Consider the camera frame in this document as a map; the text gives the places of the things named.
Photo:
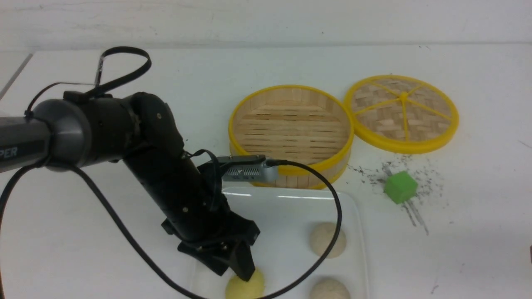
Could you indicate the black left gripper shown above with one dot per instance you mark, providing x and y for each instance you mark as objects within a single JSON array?
[{"x": 196, "y": 210}]

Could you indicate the yellow-green steamed bun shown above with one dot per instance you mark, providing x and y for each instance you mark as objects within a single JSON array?
[{"x": 237, "y": 288}]

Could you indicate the white steamed bun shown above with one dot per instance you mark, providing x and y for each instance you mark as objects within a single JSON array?
[
  {"x": 329, "y": 288},
  {"x": 321, "y": 236}
]

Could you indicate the white steamed bun front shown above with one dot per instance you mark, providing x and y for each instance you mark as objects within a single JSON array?
[{"x": 329, "y": 288}]

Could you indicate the white rectangular plate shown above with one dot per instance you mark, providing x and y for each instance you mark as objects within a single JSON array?
[{"x": 286, "y": 218}]

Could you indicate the bamboo steamer basket yellow rim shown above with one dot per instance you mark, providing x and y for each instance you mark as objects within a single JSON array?
[{"x": 295, "y": 123}]

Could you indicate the green foam cube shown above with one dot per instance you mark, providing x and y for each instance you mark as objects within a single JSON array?
[{"x": 400, "y": 187}]

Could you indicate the bamboo steamer lid yellow rim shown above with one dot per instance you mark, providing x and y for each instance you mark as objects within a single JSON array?
[{"x": 401, "y": 114}]

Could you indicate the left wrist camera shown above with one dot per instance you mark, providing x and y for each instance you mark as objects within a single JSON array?
[{"x": 244, "y": 168}]

